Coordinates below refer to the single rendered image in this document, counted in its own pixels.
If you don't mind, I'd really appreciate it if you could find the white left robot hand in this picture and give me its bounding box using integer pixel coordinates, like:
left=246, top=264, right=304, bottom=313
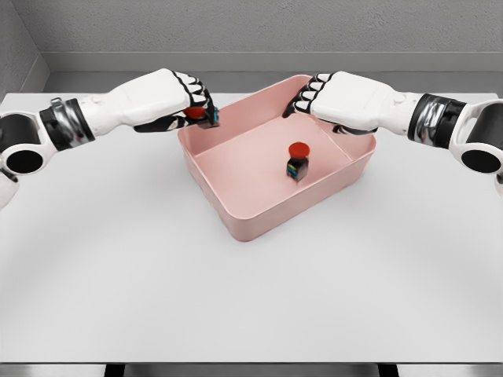
left=120, top=68, right=217, bottom=134

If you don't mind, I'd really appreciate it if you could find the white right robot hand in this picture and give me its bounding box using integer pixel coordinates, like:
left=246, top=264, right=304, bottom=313
left=281, top=71, right=380, bottom=137

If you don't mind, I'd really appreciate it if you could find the red-button black industrial switch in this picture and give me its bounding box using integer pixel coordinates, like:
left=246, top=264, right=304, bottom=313
left=285, top=141, right=311, bottom=182
left=184, top=104, right=221, bottom=130

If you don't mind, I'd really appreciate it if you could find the pink plastic basket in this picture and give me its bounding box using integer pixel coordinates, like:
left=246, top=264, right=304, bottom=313
left=177, top=75, right=377, bottom=243

